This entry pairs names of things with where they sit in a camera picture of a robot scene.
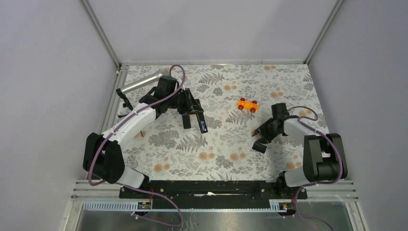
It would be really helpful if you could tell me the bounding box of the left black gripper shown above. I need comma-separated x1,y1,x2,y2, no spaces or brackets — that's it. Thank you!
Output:
166,88,203,116

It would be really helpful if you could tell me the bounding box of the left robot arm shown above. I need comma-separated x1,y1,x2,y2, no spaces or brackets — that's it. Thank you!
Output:
83,76,208,198

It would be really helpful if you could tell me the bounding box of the blue battery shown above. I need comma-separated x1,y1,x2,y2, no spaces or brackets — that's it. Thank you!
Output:
200,121,208,133

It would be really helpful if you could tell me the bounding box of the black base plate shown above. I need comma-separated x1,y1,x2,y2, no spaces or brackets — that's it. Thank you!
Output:
119,180,307,209

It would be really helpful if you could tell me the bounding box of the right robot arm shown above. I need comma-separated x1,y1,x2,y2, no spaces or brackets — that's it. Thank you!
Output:
252,103,348,198

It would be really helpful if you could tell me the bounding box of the grey microphone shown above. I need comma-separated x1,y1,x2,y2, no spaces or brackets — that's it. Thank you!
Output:
116,69,169,95

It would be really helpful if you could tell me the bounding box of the floral table mat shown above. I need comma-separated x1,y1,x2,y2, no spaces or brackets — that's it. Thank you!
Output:
122,64,329,180

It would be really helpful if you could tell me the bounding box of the black remote control back up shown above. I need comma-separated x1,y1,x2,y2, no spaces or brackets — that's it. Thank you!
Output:
182,115,191,129

